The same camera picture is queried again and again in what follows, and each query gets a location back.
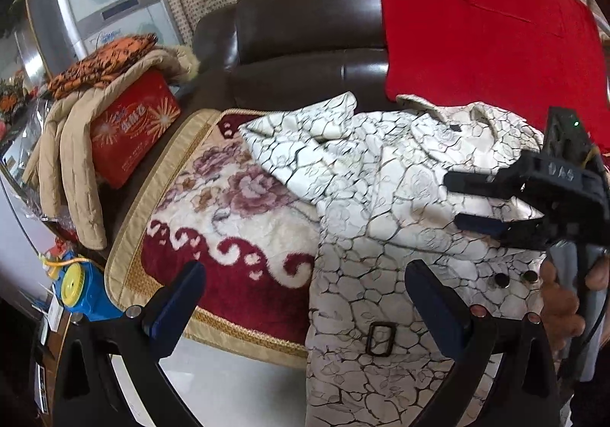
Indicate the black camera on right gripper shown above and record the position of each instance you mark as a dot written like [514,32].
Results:
[565,137]

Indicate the blue yellow toy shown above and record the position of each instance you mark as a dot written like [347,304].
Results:
[79,286]

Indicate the beige quilted jacket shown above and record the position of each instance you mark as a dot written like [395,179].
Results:
[61,167]

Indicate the orange black patterned cloth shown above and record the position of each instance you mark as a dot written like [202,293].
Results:
[103,66]

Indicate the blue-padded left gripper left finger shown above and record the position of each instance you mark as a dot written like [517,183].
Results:
[170,309]

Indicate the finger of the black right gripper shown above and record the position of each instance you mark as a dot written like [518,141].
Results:
[486,224]
[481,185]

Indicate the red garment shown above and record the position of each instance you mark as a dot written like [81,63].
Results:
[524,56]

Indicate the dark brown leather sofa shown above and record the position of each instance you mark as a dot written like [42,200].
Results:
[277,55]

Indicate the floral red beige sofa blanket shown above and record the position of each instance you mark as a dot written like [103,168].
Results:
[206,200]

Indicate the right hand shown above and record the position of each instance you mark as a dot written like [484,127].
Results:
[560,305]

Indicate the red gift box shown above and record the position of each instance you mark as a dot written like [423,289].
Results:
[123,134]

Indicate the white crackle-pattern coat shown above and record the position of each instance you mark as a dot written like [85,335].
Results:
[376,180]

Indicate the flower arrangement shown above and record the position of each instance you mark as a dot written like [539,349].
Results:
[16,93]

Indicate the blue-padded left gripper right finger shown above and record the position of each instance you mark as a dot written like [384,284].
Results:
[442,310]

